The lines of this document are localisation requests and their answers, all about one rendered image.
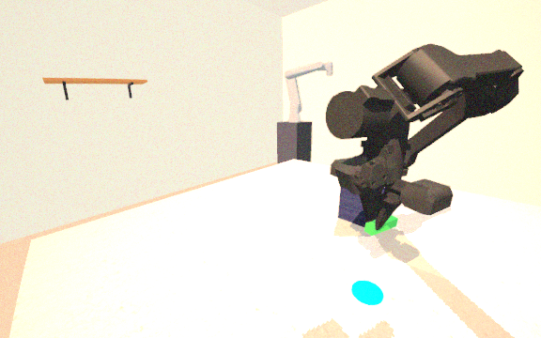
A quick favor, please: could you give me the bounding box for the cyan circle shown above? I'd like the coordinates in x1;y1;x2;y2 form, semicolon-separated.
351;280;384;306

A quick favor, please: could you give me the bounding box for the green rectangular post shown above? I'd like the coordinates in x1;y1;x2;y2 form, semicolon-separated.
364;216;398;236

